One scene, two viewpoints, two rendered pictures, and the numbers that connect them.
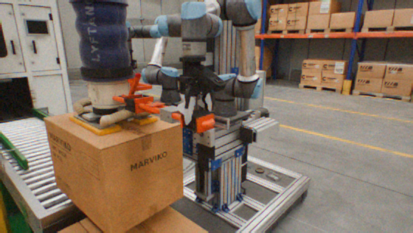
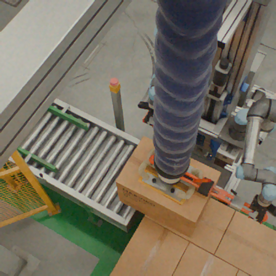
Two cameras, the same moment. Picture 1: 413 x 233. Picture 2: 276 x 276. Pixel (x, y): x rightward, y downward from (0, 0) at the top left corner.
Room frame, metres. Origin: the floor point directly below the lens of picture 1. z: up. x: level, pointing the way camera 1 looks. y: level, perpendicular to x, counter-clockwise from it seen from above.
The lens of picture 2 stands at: (0.24, 0.83, 3.54)
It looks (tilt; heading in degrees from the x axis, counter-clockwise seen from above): 64 degrees down; 352
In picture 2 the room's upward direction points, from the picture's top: 5 degrees counter-clockwise
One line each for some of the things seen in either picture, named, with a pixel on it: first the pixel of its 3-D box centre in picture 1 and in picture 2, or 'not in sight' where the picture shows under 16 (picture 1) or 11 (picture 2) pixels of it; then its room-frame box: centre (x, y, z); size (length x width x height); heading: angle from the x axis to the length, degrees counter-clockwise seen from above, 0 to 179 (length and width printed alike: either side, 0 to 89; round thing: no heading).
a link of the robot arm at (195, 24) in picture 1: (194, 22); (268, 193); (0.82, 0.04, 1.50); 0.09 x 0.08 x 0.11; 155
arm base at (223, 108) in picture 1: (224, 105); (239, 128); (1.44, -0.11, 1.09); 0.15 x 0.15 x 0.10
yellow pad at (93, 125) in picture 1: (93, 119); (162, 186); (1.13, 0.53, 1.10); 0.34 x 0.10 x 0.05; 47
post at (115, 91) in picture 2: not in sight; (119, 117); (2.09, 0.68, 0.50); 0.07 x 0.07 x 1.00; 47
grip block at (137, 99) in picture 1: (139, 102); (206, 186); (1.03, 0.28, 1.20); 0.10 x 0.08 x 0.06; 137
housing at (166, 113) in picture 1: (172, 114); (237, 203); (0.88, 0.13, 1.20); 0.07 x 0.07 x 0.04; 47
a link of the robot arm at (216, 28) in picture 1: (203, 25); (266, 177); (0.91, 0.01, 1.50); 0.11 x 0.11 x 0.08; 65
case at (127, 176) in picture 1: (114, 157); (167, 187); (1.20, 0.48, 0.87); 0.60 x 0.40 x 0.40; 48
